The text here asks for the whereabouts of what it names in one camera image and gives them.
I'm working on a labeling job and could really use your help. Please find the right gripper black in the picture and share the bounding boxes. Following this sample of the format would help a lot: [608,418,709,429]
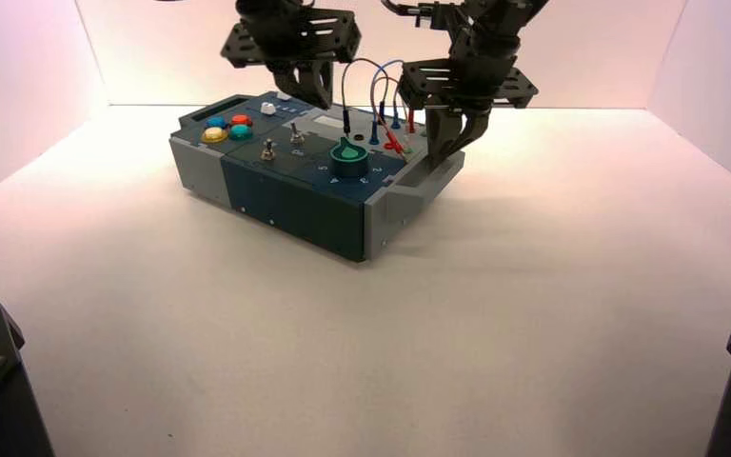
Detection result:
[398,58,540,169]

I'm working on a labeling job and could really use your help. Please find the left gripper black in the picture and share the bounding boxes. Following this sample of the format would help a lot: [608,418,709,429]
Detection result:
[220,9,364,110]

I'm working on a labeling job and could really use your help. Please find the blue and grey control box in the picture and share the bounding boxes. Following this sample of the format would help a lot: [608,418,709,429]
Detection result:
[168,90,466,265]

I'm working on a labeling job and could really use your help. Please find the green rotary knob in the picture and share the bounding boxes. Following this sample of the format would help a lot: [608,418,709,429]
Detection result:
[329,137,368,180]

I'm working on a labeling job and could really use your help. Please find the white banana plug cable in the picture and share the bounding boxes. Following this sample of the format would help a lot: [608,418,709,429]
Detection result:
[397,129,419,164]

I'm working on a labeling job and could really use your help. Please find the black banana plug cable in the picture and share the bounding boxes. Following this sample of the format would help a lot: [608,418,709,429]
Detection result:
[341,58,383,137]

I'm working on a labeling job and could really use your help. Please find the red banana plug cable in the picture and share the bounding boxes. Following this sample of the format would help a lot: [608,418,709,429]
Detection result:
[372,75,417,156]

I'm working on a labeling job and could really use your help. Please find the blue banana plug cable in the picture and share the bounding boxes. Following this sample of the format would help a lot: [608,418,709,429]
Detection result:
[368,59,405,147]

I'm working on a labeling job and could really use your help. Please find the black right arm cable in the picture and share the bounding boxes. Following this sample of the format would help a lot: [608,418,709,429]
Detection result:
[381,0,423,17]

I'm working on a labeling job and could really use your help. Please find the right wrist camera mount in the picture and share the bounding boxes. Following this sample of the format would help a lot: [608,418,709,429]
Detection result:
[415,3,467,36]

